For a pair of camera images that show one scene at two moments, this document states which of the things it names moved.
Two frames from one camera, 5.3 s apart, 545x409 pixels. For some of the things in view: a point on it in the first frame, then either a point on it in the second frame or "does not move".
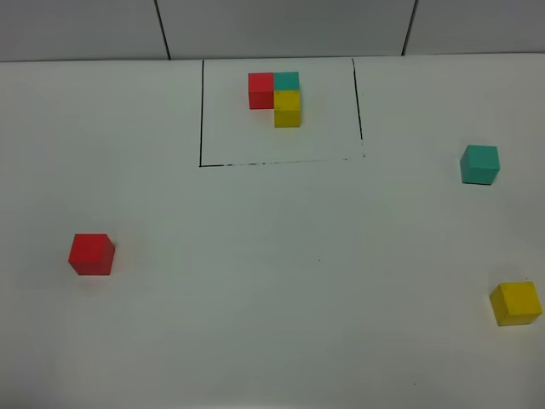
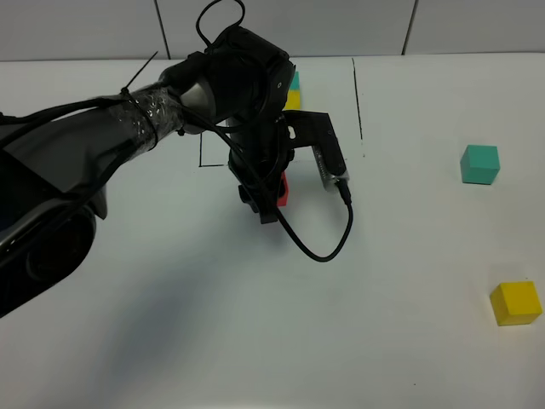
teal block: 479,164 does not move
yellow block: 515,302 does not move
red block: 92,254 → 283,201
